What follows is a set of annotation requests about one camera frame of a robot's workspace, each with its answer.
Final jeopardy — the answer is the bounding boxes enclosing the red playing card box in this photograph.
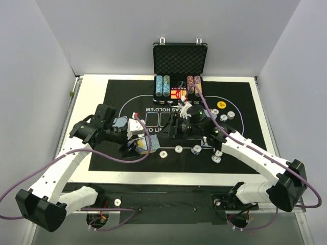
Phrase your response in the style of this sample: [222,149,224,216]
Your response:
[170,89,187,99]

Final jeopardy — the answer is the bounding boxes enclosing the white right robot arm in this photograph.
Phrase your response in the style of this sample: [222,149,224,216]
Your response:
[168,105,307,212]

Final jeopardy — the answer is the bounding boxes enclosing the clear dealer button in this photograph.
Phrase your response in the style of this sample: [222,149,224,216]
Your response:
[177,81,186,88]

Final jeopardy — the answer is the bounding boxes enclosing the green chip row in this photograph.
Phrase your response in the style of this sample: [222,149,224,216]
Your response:
[163,75,170,97]

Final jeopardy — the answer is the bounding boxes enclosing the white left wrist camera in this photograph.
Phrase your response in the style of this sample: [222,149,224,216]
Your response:
[127,118,144,139]

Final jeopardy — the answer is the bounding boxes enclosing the dealt cards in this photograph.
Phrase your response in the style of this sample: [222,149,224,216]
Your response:
[201,141,208,147]
[112,116,128,128]

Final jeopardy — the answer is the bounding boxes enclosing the red chip row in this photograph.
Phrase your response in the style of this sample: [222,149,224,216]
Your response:
[186,76,194,94]

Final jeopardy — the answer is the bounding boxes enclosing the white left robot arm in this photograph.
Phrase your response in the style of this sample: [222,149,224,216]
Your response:
[15,104,160,232]

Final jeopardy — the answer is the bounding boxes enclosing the red poker chip stack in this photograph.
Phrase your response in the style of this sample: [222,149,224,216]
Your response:
[159,151,168,158]

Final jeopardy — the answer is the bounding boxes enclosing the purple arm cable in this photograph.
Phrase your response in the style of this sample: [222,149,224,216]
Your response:
[0,113,151,232]
[185,84,321,232]

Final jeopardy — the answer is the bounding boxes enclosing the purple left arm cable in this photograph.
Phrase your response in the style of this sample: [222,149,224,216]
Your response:
[0,113,151,232]

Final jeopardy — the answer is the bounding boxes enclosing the black poker felt mat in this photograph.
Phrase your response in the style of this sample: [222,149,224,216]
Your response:
[89,80,266,174]

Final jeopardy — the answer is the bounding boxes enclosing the grey poker chip stack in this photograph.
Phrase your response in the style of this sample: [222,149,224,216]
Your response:
[174,145,183,154]

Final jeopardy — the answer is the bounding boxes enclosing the blue poker chip stack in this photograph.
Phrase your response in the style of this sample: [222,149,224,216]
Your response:
[191,145,202,155]

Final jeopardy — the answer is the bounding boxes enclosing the purple yellow chip row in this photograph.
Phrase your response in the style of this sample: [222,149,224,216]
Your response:
[194,76,202,97]

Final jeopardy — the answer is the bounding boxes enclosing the grey chips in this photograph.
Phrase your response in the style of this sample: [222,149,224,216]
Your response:
[215,150,223,157]
[227,111,236,119]

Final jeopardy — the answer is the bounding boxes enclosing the yellow big blind button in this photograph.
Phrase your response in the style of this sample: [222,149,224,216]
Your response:
[217,101,227,109]

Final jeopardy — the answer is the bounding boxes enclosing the light blue chip row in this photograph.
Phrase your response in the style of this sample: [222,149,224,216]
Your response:
[155,75,163,96]

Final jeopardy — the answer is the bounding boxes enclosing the blue backed playing cards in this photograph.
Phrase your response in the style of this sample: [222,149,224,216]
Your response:
[151,135,160,152]

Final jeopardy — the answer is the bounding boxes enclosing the aluminium frame rail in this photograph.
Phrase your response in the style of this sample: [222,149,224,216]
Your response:
[31,190,307,214]

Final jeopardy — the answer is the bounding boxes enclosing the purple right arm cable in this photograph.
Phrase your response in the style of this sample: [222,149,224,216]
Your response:
[185,84,321,232]

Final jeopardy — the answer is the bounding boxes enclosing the blue playing card deck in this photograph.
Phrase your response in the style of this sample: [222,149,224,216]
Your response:
[133,136,151,155]

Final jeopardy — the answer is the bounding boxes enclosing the aluminium poker chip case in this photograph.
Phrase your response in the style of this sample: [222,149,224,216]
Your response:
[153,37,208,106]

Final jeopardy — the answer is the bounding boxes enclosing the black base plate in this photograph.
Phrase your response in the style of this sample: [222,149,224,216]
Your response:
[73,182,259,226]

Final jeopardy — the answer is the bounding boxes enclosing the blue chips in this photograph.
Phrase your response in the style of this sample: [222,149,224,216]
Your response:
[211,155,221,163]
[220,114,228,122]

